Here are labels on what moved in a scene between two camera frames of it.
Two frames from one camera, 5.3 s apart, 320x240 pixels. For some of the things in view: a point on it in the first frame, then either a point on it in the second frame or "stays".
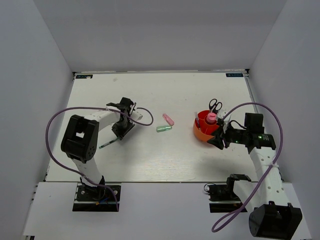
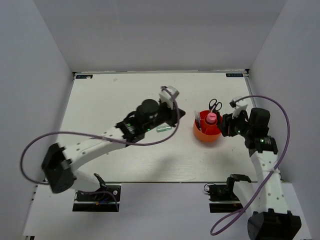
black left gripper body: (121, 128) to (165, 114)
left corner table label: (88, 76) stays
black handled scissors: (215, 106) stays
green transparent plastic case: (163, 128) stays
